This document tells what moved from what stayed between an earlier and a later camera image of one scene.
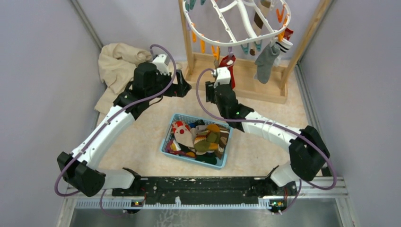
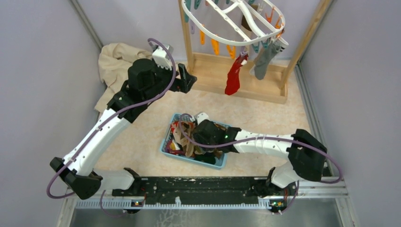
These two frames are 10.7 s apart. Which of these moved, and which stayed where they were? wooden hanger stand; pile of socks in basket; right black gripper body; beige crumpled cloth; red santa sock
Moved: red santa sock; right black gripper body
Stayed: beige crumpled cloth; pile of socks in basket; wooden hanger stand
